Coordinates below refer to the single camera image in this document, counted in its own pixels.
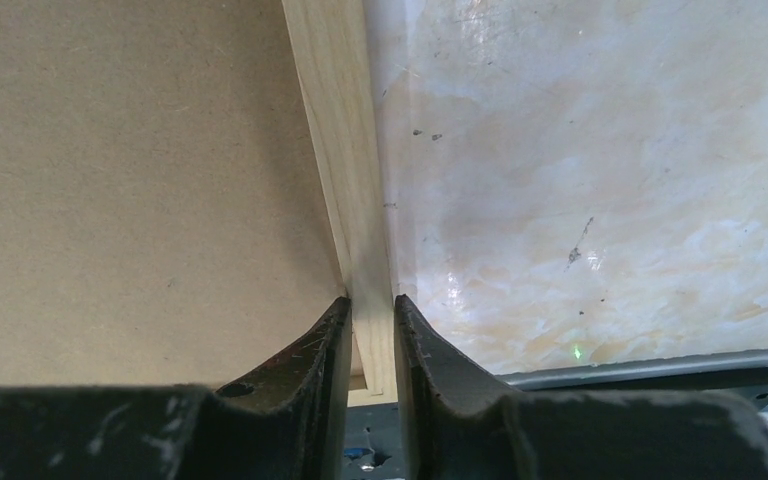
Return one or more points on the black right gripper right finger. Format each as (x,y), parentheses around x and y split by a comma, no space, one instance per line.
(461,422)

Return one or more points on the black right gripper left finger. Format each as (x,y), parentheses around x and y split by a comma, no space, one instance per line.
(282,420)

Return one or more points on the light wooden picture frame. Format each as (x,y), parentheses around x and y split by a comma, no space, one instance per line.
(329,44)

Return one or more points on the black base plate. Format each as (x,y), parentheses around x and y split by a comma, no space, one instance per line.
(373,438)

